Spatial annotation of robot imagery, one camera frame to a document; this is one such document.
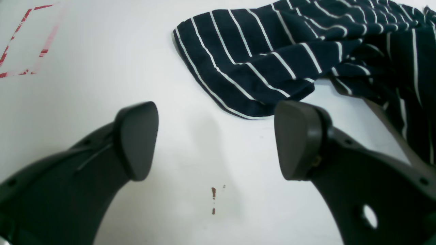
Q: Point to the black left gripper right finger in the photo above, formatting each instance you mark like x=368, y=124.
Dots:
x=375, y=199

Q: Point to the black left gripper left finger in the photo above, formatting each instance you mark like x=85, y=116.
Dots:
x=63, y=198

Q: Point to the navy white striped T-shirt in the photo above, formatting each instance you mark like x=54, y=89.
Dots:
x=248, y=60

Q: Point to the red tape rectangle marking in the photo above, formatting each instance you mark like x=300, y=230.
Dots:
x=30, y=42

